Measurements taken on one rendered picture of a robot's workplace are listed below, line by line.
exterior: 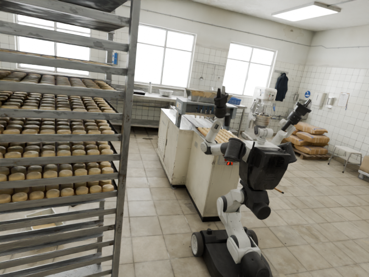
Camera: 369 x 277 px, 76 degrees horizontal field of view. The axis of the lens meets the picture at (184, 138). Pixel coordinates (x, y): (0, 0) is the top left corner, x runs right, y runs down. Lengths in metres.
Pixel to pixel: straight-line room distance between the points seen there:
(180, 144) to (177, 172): 0.38
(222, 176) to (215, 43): 4.31
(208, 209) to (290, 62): 5.56
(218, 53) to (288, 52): 2.02
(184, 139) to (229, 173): 0.77
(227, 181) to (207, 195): 0.25
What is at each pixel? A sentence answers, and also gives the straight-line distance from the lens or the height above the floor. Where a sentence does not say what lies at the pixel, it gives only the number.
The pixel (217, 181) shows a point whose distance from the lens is 2.46.
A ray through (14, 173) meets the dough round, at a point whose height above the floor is 1.06.
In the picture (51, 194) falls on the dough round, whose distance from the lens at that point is 1.15.
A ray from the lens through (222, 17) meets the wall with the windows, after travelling 6.35.
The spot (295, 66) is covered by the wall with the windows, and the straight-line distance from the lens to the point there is 7.52.
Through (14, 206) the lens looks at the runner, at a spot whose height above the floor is 0.96.
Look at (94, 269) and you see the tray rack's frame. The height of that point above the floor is 0.15.
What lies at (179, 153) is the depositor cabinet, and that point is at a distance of 2.96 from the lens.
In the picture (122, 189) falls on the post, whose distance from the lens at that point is 1.11.
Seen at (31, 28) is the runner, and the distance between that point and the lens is 0.96.
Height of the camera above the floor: 1.55
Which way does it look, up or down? 16 degrees down
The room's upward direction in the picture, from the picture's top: 9 degrees clockwise
